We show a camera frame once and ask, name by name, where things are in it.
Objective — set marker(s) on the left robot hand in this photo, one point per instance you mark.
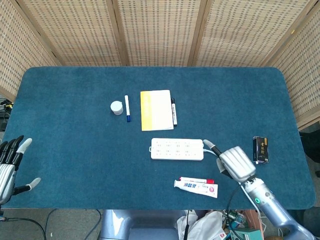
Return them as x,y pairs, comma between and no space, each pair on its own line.
6,170

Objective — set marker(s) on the silver blue robot base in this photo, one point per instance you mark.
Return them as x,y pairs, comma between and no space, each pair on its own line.
140,225

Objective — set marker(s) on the yellow and white notebook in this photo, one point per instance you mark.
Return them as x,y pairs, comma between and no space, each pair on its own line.
157,110

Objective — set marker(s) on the blue capped marker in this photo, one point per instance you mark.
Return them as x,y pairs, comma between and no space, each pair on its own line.
127,108

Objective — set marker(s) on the small white round jar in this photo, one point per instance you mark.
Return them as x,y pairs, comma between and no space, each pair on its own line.
116,107

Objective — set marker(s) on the woven bamboo folding screen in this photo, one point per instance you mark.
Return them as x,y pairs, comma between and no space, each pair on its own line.
160,32

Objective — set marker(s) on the black capped marker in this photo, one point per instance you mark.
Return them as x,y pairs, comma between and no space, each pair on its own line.
174,111

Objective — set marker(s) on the blue felt table mat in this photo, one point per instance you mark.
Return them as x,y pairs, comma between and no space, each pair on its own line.
160,140

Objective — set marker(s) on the small black box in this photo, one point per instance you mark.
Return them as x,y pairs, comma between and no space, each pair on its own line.
261,149

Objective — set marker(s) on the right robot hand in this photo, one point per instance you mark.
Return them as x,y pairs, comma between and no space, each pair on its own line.
236,162

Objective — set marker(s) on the white plastic bag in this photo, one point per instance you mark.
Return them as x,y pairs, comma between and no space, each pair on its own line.
202,226

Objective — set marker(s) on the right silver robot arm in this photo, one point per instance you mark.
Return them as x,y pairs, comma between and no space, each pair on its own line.
271,210

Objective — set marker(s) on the red and white tube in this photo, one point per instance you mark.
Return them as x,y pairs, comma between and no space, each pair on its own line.
197,179

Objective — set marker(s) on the teal box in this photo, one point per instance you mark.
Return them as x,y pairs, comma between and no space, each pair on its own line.
243,233

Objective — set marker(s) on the white power strip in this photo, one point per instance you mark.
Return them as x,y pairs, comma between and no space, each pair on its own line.
176,149

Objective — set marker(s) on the white toothpaste tube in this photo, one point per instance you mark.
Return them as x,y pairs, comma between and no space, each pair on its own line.
196,188

